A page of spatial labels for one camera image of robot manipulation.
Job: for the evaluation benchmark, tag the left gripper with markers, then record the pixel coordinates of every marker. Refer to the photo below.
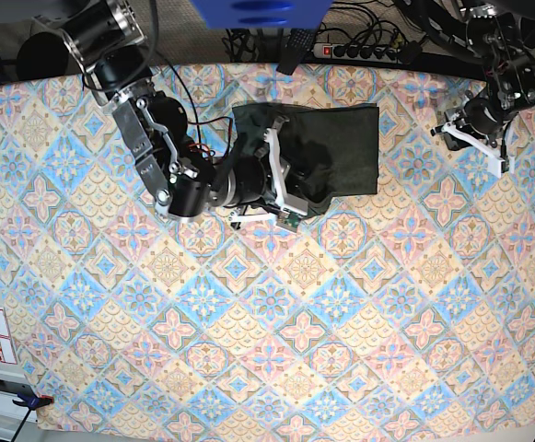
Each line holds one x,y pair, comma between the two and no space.
480,119

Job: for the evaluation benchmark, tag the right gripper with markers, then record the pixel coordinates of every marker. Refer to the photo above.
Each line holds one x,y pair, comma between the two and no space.
260,182

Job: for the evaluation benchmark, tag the green long-sleeve T-shirt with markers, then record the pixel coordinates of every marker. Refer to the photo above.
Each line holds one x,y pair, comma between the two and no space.
330,153

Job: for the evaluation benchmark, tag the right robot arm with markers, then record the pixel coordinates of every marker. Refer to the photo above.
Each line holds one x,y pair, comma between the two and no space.
184,177

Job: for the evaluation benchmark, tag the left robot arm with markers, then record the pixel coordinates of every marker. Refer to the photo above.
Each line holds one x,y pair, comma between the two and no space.
495,37

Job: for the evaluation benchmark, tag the white power strip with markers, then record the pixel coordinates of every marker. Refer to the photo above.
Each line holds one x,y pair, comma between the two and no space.
354,52

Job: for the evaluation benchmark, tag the colourful patterned tablecloth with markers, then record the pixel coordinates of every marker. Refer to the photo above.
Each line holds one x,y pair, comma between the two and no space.
403,316

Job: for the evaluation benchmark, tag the black remote control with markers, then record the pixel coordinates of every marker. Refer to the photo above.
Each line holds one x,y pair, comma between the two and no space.
299,43

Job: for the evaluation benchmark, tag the black round stool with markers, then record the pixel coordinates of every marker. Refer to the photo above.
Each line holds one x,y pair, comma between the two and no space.
43,55

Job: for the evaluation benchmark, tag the blue clamp bottom left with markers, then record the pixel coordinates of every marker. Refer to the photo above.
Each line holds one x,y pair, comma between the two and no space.
31,403

